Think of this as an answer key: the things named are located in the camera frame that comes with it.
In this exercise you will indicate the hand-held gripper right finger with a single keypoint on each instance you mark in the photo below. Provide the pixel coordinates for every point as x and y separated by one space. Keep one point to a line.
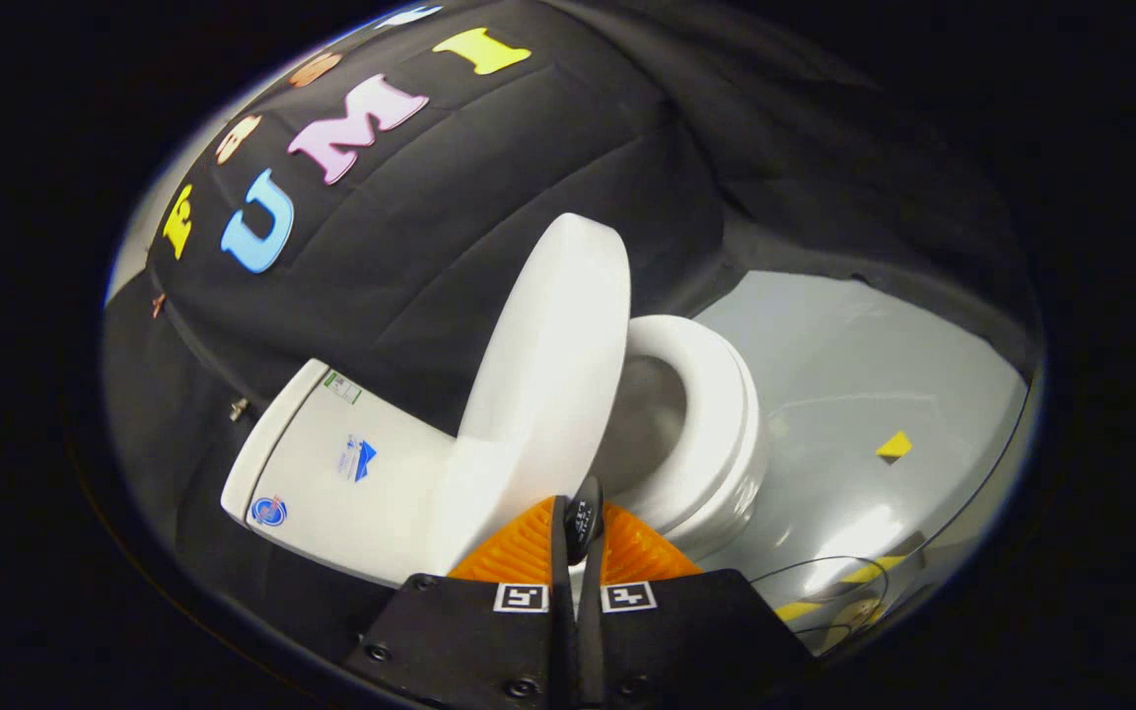
686 641

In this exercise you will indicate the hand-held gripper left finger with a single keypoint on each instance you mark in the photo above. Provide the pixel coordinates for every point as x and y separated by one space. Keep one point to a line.
474 641

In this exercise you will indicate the black lid pull tab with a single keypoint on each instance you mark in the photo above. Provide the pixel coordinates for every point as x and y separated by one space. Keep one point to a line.
583 513

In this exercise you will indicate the white toilet lid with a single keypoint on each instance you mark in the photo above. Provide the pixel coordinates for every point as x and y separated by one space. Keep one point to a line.
548 375

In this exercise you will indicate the white toilet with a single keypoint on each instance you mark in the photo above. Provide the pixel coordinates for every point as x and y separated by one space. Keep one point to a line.
331 463

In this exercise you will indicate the white toilet seat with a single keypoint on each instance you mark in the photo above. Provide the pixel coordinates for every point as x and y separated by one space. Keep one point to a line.
721 414

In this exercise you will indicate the yellow floor tape strip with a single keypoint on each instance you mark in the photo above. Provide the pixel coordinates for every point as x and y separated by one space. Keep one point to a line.
874 569
798 609

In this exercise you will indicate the silver cloth clip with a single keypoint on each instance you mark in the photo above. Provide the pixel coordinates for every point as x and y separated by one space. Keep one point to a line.
238 407

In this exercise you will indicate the black backdrop cloth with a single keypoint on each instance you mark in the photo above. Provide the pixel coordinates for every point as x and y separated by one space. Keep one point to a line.
410 247

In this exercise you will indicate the copper cloth clip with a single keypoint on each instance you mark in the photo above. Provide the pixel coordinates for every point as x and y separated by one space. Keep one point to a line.
158 306

